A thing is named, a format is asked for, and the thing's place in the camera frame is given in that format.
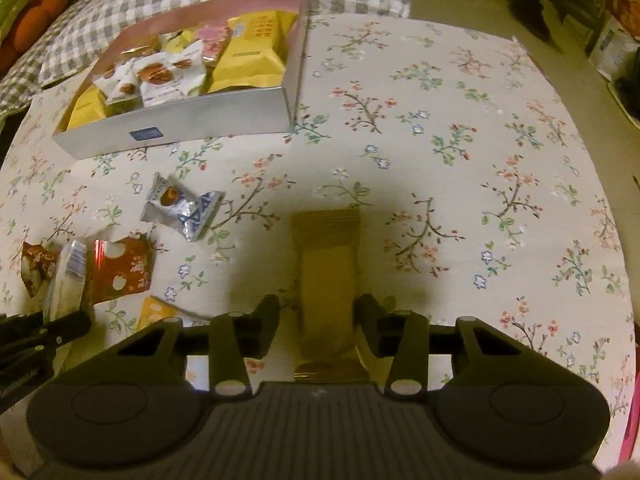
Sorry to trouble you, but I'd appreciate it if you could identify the small white nut packet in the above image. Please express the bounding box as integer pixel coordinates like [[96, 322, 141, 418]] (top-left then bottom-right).
[[94, 57, 142, 106]]

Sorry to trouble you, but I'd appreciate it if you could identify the gold snack bar packet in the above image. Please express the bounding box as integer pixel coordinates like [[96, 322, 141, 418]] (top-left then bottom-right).
[[291, 208, 368, 385]]

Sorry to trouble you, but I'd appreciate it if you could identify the pink snack packet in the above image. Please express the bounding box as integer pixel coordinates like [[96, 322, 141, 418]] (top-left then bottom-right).
[[195, 25, 233, 68]]

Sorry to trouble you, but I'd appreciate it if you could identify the red bag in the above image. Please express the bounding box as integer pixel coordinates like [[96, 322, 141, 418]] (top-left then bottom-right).
[[606, 0, 640, 36]]

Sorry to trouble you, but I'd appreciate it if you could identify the red plush cushion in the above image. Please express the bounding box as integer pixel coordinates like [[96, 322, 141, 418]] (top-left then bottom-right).
[[0, 0, 70, 77]]

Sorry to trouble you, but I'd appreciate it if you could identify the white nut snack packet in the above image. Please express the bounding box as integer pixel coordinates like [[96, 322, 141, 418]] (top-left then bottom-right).
[[139, 42, 208, 108]]

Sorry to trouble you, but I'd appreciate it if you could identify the silver blue snack packet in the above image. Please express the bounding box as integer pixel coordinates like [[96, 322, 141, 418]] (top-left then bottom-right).
[[140, 172, 227, 243]]

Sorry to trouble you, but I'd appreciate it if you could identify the small yellow snack packet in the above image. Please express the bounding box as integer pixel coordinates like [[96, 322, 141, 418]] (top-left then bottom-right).
[[136, 296, 211, 333]]

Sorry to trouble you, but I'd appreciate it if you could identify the silver box pink interior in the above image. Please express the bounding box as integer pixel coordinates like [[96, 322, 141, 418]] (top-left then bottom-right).
[[52, 0, 313, 161]]

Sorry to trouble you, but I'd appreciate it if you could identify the red snack packet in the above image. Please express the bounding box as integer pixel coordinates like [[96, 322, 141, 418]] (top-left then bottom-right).
[[92, 234, 155, 306]]

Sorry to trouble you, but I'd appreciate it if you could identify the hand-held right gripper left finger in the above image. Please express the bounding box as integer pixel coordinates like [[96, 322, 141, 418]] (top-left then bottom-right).
[[115, 294, 281, 397]]

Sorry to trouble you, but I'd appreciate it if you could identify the pale yellow snack packet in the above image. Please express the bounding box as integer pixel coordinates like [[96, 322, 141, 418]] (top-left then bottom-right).
[[160, 29, 203, 58]]

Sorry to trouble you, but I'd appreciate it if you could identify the white blue-striped snack packet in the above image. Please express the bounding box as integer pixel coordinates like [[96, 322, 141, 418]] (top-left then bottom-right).
[[44, 240, 95, 322]]

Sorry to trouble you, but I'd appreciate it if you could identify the brown snack packet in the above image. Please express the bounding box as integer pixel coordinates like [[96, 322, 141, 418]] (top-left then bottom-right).
[[20, 241, 63, 297]]

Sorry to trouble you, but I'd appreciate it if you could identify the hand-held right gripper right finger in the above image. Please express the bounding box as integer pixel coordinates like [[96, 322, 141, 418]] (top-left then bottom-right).
[[354, 293, 528, 397]]

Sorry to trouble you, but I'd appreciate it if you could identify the floral tablecloth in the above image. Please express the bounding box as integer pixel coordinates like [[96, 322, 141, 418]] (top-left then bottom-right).
[[0, 15, 640, 480]]

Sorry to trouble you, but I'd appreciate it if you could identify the black bag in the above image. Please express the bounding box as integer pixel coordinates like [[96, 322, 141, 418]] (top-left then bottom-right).
[[611, 75, 640, 127]]

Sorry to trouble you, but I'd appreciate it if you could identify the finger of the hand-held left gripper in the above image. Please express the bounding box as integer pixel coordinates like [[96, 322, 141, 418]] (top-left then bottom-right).
[[0, 310, 96, 346], [0, 345, 58, 401]]

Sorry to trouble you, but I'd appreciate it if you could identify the white plastic bag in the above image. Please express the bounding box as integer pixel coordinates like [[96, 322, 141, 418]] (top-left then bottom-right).
[[589, 16, 640, 81]]

